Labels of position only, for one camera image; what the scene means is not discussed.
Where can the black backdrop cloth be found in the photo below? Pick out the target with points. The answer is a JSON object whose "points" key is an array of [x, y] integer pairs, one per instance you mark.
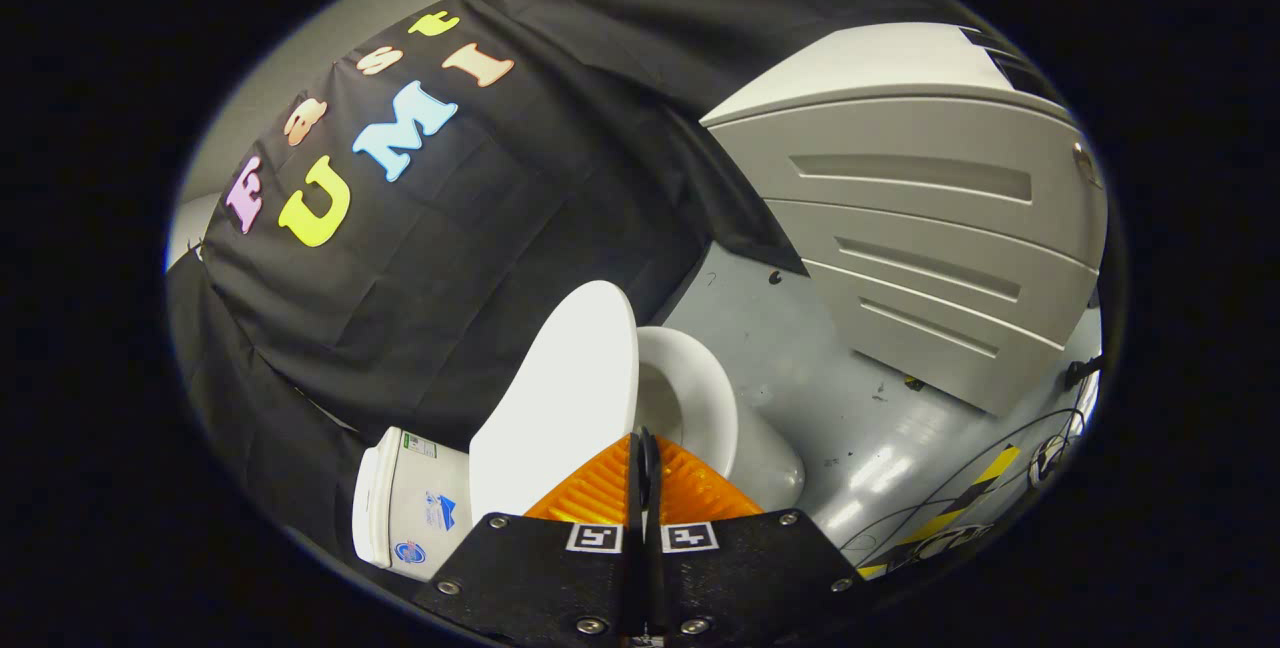
{"points": [[480, 258]]}

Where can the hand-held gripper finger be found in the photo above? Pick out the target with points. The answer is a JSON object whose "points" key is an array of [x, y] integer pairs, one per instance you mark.
{"points": [[655, 578], [633, 568]]}

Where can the black round knob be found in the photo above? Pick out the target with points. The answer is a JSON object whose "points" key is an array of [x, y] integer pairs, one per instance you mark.
{"points": [[648, 468]]}

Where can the white drawer cabinet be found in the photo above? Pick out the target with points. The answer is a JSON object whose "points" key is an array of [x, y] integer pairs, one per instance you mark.
{"points": [[920, 228]]}

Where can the yellow black striped tape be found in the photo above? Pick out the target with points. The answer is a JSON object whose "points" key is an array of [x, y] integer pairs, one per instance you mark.
{"points": [[965, 503]]}

